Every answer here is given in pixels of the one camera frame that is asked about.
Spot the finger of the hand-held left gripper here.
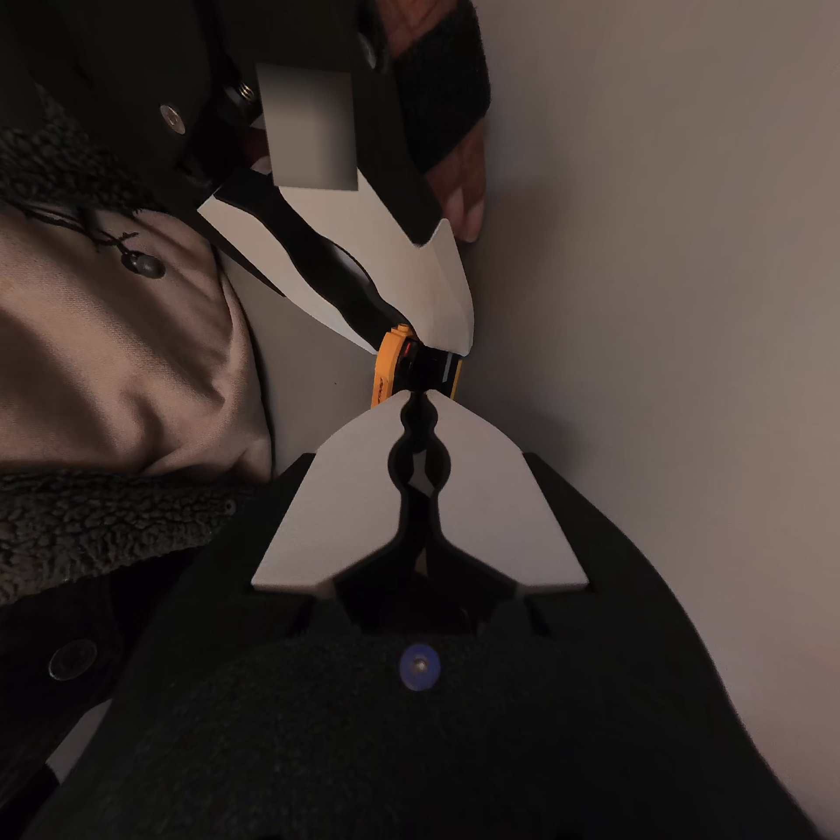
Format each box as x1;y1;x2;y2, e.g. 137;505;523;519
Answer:
262;164;475;357
197;190;385;357

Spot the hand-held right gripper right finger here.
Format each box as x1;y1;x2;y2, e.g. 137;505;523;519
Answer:
422;391;589;598

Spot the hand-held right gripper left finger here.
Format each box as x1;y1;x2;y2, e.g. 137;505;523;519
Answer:
251;392;421;599

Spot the orange grey lego assembly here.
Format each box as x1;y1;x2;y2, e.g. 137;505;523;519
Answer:
369;323;465;409

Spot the person's left hand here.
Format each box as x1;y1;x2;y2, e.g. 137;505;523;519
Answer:
374;0;492;245

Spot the beige hooded sweatshirt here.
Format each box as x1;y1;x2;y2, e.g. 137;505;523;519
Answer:
0;197;275;483

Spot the dark fleece jacket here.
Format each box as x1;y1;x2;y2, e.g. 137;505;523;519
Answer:
0;0;263;811

